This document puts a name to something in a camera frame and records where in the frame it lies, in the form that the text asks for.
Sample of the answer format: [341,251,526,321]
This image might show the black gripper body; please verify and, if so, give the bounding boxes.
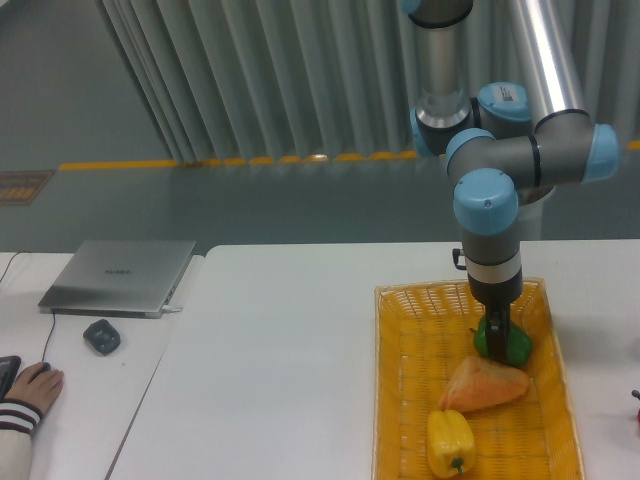
[468,273,523,316]

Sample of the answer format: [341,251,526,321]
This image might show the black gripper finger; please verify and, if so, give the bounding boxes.
[487,310,510,364]

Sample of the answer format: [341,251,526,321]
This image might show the green bell pepper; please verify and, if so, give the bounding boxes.
[470,316,533,368]

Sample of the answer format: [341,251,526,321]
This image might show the striped sleeve forearm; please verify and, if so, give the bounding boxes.
[1,399,43,480]

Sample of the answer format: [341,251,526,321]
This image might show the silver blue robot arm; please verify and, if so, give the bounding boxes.
[401,1,620,367]

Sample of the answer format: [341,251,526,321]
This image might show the yellow woven basket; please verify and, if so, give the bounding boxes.
[371,278,585,479]

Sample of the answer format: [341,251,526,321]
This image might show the yellow bell pepper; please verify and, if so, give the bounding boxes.
[426,410,476,479]

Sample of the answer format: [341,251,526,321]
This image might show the person's hand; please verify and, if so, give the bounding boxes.
[4,362,64,416]

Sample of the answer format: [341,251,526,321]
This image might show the triangular orange bread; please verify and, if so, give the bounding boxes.
[438,356,530,413]

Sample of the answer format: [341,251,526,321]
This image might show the white usb adapter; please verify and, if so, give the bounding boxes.
[162,305,183,314]

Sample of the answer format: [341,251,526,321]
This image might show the silver closed laptop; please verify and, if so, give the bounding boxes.
[39,240,196,318]

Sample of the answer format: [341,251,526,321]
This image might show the small black tray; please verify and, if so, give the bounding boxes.
[83,319,121,356]

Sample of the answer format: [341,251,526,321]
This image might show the black keyboard edge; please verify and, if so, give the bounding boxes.
[0,355,22,399]

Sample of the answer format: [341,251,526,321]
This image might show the black mouse cable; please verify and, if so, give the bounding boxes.
[40,310,57,365]

